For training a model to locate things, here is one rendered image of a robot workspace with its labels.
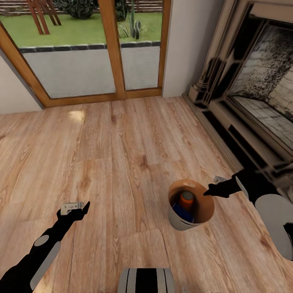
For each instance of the wood fireplace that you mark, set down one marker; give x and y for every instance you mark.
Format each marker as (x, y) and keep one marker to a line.
(244, 96)

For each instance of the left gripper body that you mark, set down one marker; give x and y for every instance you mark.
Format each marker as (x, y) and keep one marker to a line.
(72, 216)

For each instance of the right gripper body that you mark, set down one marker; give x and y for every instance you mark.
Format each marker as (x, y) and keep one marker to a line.
(220, 190)

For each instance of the trash can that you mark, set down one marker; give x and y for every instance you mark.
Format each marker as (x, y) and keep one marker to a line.
(202, 207)

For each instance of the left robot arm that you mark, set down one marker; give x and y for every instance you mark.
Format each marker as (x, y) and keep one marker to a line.
(24, 277)

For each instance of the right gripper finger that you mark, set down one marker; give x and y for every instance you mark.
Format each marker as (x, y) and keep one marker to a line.
(207, 193)

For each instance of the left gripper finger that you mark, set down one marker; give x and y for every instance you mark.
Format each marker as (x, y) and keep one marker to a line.
(85, 209)

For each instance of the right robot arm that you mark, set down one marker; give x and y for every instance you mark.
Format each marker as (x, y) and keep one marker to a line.
(275, 211)

